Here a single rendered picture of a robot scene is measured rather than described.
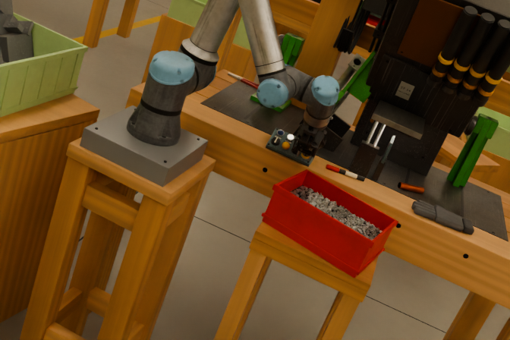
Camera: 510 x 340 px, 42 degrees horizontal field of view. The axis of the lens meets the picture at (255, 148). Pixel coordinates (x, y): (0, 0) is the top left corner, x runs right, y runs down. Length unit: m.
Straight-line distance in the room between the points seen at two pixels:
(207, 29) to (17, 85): 0.58
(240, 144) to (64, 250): 0.62
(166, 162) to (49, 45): 0.77
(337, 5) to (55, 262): 1.37
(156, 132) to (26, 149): 0.44
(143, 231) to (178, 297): 1.06
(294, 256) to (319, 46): 1.04
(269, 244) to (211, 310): 1.06
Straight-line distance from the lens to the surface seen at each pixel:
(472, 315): 2.91
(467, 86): 2.04
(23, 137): 2.04
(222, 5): 1.84
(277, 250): 1.82
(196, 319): 2.77
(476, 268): 2.14
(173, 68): 1.77
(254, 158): 2.11
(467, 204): 2.39
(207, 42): 1.87
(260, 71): 1.69
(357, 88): 2.23
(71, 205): 1.91
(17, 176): 2.11
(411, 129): 2.06
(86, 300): 2.37
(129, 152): 1.77
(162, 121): 1.81
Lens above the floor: 1.65
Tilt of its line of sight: 21 degrees down
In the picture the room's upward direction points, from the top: 21 degrees clockwise
